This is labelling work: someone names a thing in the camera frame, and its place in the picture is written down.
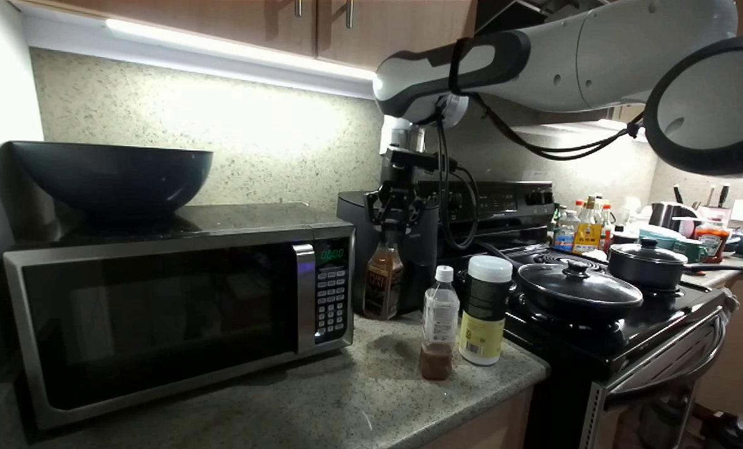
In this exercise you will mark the yellow label bottle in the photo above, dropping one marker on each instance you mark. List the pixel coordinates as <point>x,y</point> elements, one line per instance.
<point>586,228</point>

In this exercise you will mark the black kitchen stove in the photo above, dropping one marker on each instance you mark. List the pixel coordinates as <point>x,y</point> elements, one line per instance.
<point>611,382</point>

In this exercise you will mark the black pot with lid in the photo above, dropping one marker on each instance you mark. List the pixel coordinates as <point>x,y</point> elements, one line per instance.
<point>647,265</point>

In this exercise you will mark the glass lid frying pan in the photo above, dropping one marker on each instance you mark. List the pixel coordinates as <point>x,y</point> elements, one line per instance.
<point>578,293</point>

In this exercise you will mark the stainless steel microwave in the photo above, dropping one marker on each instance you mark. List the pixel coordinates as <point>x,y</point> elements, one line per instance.
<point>113,317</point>

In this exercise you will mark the red lidded jar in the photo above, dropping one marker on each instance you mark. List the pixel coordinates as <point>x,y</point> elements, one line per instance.
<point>712,242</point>

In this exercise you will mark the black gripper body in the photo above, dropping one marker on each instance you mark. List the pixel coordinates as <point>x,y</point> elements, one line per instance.
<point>397,202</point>

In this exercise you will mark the clear plastic bottle white cap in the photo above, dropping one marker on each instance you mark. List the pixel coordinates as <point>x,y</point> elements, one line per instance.
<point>439,323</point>

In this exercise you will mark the under cabinet light strip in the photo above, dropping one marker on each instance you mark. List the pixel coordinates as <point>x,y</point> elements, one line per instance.
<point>233,50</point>

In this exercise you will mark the wooden upper cabinet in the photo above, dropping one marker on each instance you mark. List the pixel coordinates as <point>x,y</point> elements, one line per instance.
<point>336,30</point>

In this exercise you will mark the brown square oil bottle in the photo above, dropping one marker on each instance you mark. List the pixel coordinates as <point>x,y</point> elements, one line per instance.
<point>384,272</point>

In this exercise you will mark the dark blue bowl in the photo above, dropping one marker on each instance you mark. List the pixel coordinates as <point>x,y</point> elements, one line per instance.
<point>113,181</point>

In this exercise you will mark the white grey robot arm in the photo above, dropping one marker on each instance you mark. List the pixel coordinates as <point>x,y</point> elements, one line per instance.
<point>685,58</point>

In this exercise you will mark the green yellow canister white lid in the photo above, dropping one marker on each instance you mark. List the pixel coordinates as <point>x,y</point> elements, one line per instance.
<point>483,321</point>

